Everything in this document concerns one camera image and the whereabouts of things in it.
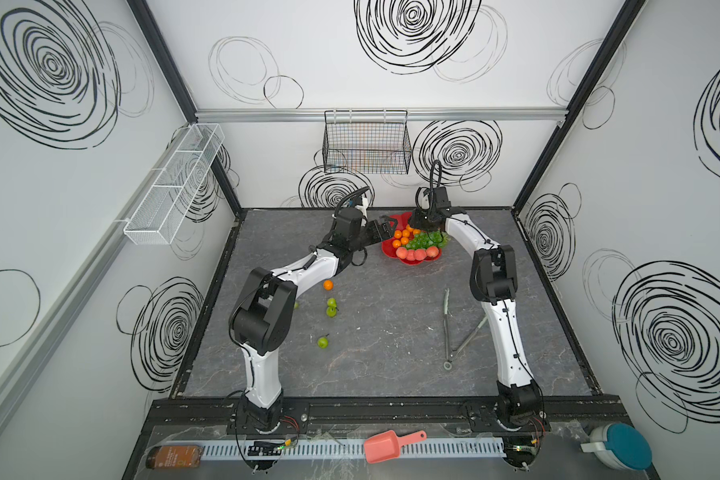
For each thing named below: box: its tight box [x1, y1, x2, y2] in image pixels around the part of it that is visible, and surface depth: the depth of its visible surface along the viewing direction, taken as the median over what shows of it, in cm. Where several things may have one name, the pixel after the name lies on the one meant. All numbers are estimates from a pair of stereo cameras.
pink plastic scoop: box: [362, 421, 427, 464], surface depth 71 cm
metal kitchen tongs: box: [443, 288, 489, 371], surface depth 88 cm
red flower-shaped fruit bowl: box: [382, 212, 449, 265], surface depth 104 cm
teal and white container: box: [580, 422, 652, 471], surface depth 66 cm
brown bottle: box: [146, 445, 202, 470], surface depth 67 cm
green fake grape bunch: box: [405, 231, 451, 251], surface depth 107 cm
